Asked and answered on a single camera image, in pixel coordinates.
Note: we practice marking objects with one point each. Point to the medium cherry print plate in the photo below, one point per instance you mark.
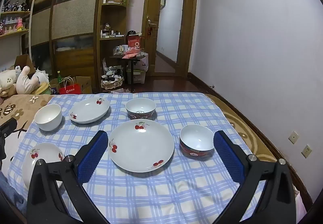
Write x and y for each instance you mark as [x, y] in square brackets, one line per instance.
[88, 110]

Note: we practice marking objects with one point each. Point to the wicker basket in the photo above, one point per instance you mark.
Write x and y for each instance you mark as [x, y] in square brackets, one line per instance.
[111, 85]

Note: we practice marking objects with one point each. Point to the row of small bottles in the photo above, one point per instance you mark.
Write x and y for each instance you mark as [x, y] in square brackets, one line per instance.
[111, 34]

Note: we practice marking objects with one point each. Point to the plain white bowl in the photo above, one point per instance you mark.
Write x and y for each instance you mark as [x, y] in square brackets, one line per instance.
[48, 119]

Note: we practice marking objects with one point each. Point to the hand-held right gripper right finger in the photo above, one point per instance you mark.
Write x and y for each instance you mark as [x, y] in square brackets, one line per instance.
[228, 158]

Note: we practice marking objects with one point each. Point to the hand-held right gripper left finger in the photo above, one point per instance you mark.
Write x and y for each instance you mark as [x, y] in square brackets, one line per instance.
[92, 158]

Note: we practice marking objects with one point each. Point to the blue plaid cloth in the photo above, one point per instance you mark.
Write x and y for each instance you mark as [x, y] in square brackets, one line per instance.
[151, 193]

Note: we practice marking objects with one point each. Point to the red paper bag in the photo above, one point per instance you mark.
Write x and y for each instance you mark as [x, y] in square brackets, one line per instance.
[72, 89]

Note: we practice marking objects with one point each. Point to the wooden display shelf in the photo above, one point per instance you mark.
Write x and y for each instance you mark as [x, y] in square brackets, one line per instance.
[15, 32]

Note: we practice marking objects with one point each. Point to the green bottle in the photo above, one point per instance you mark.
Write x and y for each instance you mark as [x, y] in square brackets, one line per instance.
[60, 78]

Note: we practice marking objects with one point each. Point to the pink plastic bags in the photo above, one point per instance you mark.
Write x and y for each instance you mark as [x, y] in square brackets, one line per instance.
[131, 52]

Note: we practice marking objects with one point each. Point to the white wall socket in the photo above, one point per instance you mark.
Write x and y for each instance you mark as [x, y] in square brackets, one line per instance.
[293, 137]
[307, 151]

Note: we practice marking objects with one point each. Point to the red hanging ornament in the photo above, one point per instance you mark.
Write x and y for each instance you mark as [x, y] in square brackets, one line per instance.
[150, 32]

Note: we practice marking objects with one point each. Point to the small dark side table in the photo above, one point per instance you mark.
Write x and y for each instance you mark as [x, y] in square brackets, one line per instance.
[130, 67]

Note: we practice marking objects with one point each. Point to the wooden wardrobe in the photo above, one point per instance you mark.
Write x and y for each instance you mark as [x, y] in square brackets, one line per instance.
[73, 21]

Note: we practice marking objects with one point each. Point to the small cherry print plate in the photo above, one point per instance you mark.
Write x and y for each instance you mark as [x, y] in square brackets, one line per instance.
[45, 150]

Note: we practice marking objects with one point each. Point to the large cherry print plate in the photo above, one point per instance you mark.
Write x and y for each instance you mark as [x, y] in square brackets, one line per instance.
[141, 148]

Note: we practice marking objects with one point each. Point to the tall door mirror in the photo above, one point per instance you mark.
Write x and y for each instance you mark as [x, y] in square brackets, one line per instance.
[169, 29]

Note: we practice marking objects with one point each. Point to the white paper bag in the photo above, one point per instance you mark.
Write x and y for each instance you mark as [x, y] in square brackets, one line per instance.
[143, 62]

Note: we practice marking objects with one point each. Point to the yellow green plush toy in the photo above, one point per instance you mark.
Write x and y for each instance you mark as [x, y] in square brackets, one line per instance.
[44, 90]

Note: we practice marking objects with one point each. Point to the wooden corner shelf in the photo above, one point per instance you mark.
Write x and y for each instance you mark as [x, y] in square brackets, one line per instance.
[113, 4]

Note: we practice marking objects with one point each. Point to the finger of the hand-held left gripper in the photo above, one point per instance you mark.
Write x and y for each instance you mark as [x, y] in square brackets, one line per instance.
[7, 128]

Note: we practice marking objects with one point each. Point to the row of small figurines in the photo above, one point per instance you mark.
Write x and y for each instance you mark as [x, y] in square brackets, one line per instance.
[17, 5]

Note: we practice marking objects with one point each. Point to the clear plastic storage box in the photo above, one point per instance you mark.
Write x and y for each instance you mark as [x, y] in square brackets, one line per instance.
[137, 77]

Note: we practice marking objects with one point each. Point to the person's blue clothing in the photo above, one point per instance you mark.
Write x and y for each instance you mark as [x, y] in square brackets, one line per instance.
[6, 186]

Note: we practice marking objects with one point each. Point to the beige plush toy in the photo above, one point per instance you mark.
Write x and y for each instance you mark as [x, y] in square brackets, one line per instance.
[25, 82]

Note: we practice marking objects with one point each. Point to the black white striped cloth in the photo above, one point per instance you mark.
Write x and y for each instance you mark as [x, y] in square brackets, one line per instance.
[113, 71]

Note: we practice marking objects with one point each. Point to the white spiky plush toy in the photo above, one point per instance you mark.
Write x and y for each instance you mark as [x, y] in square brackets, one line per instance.
[41, 76]

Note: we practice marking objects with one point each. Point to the cardboard box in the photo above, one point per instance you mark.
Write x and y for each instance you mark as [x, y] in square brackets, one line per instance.
[85, 85]
[24, 61]

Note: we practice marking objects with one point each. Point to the red box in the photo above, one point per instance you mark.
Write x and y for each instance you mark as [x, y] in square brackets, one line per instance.
[133, 42]

